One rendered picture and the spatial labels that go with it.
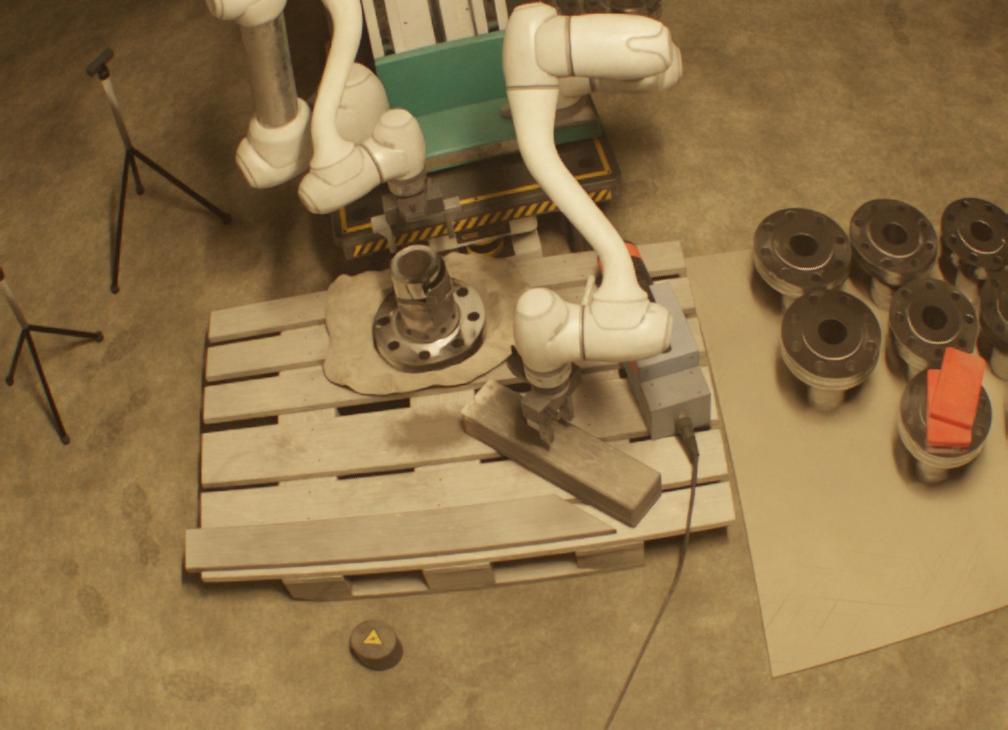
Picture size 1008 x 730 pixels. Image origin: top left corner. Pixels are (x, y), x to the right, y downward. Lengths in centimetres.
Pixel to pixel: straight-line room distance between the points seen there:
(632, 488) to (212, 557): 95
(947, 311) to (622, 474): 91
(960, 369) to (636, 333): 85
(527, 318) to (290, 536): 78
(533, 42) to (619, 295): 51
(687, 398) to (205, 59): 238
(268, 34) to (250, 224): 119
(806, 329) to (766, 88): 119
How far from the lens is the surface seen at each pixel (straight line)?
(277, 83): 279
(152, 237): 387
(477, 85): 321
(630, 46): 240
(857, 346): 292
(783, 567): 288
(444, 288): 296
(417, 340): 305
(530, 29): 243
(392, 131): 272
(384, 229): 295
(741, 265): 338
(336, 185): 270
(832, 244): 312
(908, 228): 320
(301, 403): 309
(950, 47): 431
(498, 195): 315
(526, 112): 244
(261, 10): 258
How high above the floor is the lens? 255
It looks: 52 degrees down
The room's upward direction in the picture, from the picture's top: 11 degrees counter-clockwise
